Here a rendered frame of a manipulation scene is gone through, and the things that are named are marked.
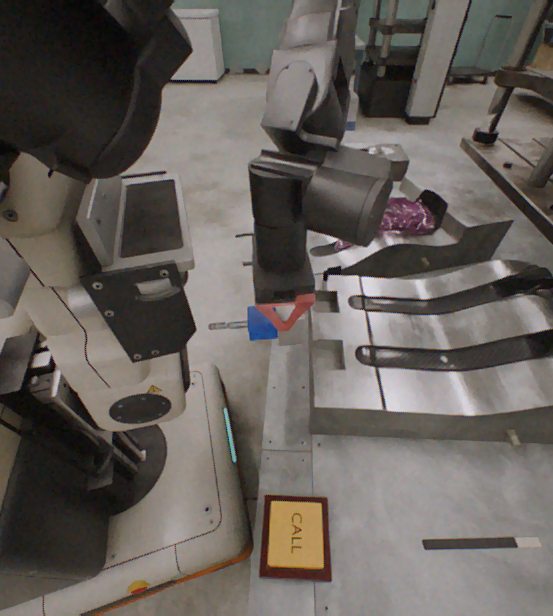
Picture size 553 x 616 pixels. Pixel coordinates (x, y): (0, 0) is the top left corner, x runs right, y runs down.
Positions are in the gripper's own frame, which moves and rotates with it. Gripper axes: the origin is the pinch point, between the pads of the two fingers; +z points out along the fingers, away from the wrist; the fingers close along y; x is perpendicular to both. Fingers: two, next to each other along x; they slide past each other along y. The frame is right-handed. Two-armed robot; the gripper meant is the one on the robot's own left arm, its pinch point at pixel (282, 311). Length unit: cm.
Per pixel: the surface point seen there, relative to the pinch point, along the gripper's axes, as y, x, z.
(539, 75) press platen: 95, -100, -8
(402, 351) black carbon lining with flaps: -3.5, -17.6, 7.0
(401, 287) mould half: 10.1, -22.5, 6.8
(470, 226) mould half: 24.2, -42.0, 4.3
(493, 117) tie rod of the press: 105, -96, 7
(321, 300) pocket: 10.1, -8.1, 8.6
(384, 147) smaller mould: 81, -43, 8
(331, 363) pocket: -3.2, -7.1, 8.9
